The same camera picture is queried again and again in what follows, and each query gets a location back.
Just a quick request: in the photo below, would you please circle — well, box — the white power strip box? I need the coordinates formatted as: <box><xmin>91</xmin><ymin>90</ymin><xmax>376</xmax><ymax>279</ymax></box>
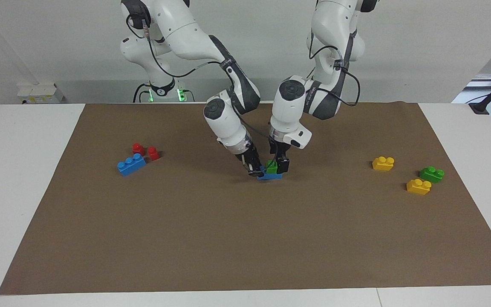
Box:
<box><xmin>17</xmin><ymin>82</ymin><xmax>64</xmax><ymax>104</ymax></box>

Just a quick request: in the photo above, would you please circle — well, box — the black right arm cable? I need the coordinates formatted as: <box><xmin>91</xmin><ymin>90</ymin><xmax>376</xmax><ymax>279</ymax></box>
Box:
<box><xmin>126</xmin><ymin>13</ymin><xmax>271</xmax><ymax>141</ymax></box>

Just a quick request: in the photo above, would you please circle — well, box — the brown paper table mat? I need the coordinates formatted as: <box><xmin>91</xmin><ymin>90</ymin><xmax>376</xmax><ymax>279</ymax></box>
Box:
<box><xmin>0</xmin><ymin>101</ymin><xmax>491</xmax><ymax>295</ymax></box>

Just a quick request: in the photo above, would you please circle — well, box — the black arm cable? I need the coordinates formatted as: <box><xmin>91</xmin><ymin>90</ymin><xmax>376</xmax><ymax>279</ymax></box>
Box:
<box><xmin>126</xmin><ymin>13</ymin><xmax>271</xmax><ymax>141</ymax></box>
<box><xmin>309</xmin><ymin>41</ymin><xmax>361</xmax><ymax>107</ymax></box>

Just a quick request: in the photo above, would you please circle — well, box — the yellow two-stud toy block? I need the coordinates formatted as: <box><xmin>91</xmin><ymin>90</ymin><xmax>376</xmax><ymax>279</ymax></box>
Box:
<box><xmin>372</xmin><ymin>156</ymin><xmax>396</xmax><ymax>172</ymax></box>
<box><xmin>406</xmin><ymin>179</ymin><xmax>433</xmax><ymax>196</ymax></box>

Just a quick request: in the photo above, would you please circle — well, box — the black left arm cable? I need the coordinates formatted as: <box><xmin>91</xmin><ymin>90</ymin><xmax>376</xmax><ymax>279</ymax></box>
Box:
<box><xmin>309</xmin><ymin>41</ymin><xmax>361</xmax><ymax>107</ymax></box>

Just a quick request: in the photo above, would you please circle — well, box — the blue three-stud toy block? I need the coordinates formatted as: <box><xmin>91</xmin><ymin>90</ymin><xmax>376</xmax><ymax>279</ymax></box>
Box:
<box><xmin>257</xmin><ymin>167</ymin><xmax>283</xmax><ymax>181</ymax></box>
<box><xmin>117</xmin><ymin>153</ymin><xmax>147</xmax><ymax>177</ymax></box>

